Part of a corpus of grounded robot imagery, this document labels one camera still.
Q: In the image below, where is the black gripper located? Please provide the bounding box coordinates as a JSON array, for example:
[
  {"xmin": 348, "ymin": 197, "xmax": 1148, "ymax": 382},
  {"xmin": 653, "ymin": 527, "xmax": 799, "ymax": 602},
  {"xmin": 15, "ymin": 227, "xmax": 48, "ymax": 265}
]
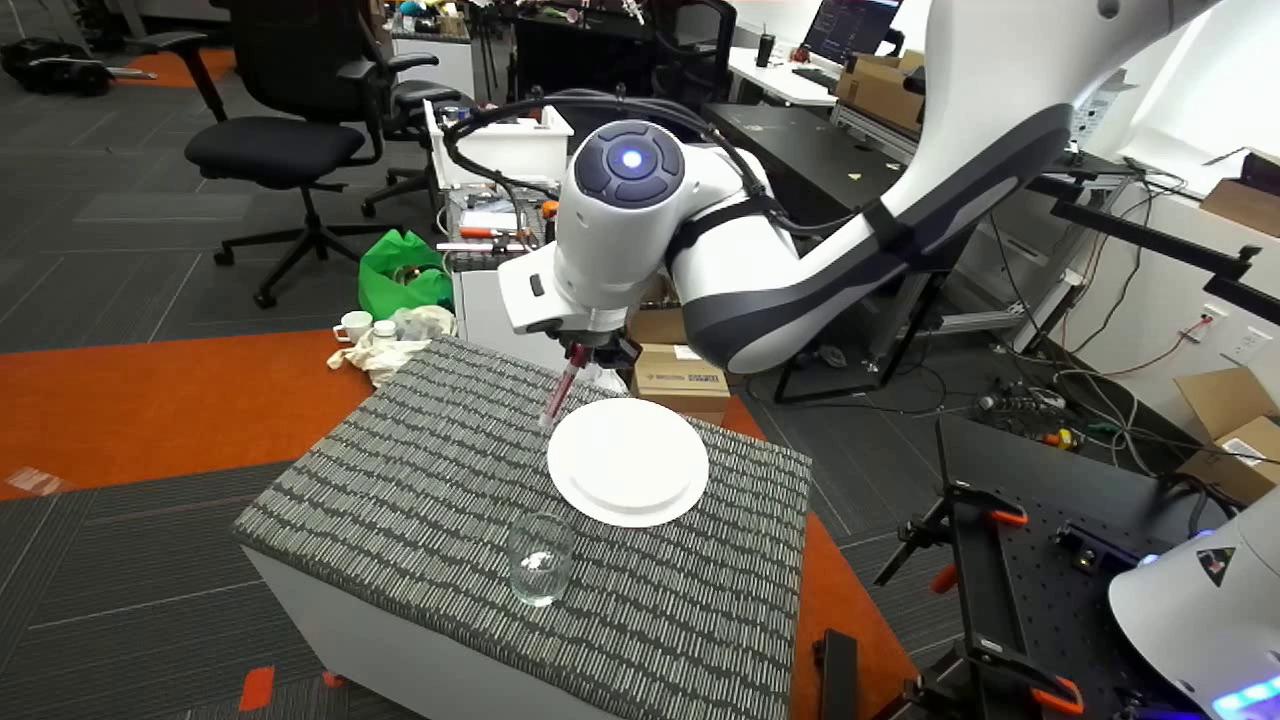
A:
[{"xmin": 554, "ymin": 320, "xmax": 645, "ymax": 384}]

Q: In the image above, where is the clear glass cup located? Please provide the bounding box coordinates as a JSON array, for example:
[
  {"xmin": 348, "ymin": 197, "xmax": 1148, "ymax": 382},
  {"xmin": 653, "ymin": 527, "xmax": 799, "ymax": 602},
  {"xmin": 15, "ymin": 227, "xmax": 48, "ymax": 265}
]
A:
[{"xmin": 504, "ymin": 511, "xmax": 580, "ymax": 616}]

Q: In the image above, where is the closed small cardboard box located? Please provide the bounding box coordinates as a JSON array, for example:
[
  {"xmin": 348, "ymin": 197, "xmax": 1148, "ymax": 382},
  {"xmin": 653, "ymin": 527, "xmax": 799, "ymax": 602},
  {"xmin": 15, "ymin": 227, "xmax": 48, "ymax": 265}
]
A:
[{"xmin": 629, "ymin": 340, "xmax": 735, "ymax": 403}]

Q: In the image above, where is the white round plate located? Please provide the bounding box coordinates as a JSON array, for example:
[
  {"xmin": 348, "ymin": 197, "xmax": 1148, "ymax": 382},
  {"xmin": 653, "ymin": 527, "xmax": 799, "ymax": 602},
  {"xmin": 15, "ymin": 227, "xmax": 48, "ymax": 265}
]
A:
[{"xmin": 542, "ymin": 395, "xmax": 713, "ymax": 533}]

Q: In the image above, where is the white side table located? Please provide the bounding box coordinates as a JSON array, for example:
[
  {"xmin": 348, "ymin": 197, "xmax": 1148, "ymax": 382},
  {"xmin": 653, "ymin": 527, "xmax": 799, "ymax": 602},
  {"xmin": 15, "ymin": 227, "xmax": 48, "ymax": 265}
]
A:
[{"xmin": 446, "ymin": 261, "xmax": 570, "ymax": 378}]

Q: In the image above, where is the grey patterned table cloth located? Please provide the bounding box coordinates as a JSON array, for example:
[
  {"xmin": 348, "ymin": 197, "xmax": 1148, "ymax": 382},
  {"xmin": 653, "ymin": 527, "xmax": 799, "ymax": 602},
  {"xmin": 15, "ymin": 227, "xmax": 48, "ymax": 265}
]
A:
[{"xmin": 231, "ymin": 335, "xmax": 814, "ymax": 720}]

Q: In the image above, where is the white crumpled cloth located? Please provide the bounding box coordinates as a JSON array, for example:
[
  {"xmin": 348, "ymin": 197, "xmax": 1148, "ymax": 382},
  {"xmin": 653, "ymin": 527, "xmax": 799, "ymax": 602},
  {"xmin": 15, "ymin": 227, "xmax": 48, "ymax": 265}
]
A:
[{"xmin": 325, "ymin": 299, "xmax": 461, "ymax": 394}]

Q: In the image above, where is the green bag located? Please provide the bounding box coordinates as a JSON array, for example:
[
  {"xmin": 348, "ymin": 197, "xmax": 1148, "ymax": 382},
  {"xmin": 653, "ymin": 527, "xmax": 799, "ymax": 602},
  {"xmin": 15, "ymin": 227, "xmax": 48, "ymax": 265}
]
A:
[{"xmin": 357, "ymin": 227, "xmax": 461, "ymax": 320}]

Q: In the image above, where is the white plastic crate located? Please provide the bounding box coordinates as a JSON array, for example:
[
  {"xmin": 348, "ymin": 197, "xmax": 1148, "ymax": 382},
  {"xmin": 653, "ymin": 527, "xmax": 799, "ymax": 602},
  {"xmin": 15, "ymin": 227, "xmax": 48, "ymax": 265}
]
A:
[{"xmin": 419, "ymin": 95, "xmax": 580, "ymax": 192}]

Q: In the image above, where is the black desk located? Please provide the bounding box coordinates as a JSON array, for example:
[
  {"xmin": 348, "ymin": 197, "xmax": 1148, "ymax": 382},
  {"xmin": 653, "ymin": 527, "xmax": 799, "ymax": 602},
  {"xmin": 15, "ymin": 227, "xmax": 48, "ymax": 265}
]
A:
[{"xmin": 699, "ymin": 99, "xmax": 945, "ymax": 408}]

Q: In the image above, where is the black mesh office chair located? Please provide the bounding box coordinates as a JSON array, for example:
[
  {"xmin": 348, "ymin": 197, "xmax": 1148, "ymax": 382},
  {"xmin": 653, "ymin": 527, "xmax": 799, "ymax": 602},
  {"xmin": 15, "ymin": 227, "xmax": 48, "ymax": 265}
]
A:
[{"xmin": 637, "ymin": 0, "xmax": 739, "ymax": 116}]

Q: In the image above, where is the white table cabinet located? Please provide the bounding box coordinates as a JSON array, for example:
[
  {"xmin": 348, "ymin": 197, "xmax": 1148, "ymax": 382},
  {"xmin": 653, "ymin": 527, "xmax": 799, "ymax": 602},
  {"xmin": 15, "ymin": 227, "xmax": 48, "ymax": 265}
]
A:
[{"xmin": 244, "ymin": 545, "xmax": 580, "ymax": 720}]

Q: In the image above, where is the black office chair with armrests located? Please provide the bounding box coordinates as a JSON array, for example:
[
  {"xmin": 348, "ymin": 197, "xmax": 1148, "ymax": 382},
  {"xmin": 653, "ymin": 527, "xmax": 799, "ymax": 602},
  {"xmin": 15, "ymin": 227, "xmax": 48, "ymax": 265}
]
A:
[{"xmin": 169, "ymin": 0, "xmax": 443, "ymax": 312}]

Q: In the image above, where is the computer monitor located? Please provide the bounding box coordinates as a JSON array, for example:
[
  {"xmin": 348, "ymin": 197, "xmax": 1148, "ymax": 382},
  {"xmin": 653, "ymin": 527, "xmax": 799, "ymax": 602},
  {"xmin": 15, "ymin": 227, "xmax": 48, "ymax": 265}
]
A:
[{"xmin": 799, "ymin": 0, "xmax": 904, "ymax": 73}]

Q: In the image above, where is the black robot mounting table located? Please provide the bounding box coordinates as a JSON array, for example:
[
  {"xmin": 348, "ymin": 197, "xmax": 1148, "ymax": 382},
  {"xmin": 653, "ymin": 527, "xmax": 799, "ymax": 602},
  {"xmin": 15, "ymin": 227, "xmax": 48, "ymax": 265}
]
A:
[{"xmin": 930, "ymin": 412, "xmax": 1251, "ymax": 720}]

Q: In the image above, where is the black bag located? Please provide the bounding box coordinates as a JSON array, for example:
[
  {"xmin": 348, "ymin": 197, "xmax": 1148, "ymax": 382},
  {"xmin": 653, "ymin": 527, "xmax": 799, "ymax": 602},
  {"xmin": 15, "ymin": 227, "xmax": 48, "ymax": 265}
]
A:
[{"xmin": 0, "ymin": 36, "xmax": 118, "ymax": 99}]

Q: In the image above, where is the large open cardboard box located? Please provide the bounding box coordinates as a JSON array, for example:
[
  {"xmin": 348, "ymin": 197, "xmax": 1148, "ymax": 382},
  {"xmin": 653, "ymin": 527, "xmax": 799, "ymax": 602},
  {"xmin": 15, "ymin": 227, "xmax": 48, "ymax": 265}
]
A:
[{"xmin": 1170, "ymin": 363, "xmax": 1280, "ymax": 511}]

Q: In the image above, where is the black clamp orange handle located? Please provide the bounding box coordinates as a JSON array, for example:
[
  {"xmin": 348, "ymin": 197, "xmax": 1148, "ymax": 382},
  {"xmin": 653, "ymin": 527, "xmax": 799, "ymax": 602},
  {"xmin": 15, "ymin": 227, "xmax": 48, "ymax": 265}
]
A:
[
  {"xmin": 871, "ymin": 478, "xmax": 1034, "ymax": 591},
  {"xmin": 904, "ymin": 635, "xmax": 1090, "ymax": 720}
]

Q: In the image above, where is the black camera boom pole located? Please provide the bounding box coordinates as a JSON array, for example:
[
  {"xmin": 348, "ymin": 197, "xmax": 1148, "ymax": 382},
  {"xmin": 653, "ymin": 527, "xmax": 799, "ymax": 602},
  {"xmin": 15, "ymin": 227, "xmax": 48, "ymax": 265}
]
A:
[{"xmin": 1030, "ymin": 152, "xmax": 1280, "ymax": 329}]

